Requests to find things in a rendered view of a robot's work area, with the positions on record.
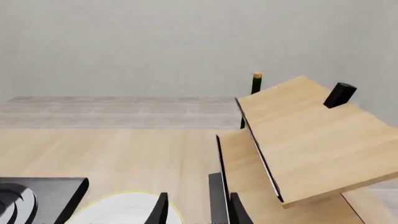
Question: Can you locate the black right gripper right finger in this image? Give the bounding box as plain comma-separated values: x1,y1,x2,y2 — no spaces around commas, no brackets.
229,192,254,224

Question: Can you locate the wooden two-tier rack, black frame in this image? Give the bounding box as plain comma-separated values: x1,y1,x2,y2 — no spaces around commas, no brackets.
207,72,398,224

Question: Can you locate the flat black stove plate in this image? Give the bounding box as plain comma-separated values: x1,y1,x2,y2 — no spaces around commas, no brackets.
0,177,90,224

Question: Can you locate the white plate with yellow rim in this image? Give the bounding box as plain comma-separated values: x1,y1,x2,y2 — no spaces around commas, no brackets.
63,190,185,224

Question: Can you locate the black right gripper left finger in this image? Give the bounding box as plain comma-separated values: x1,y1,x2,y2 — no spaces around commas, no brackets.
148,192,169,224

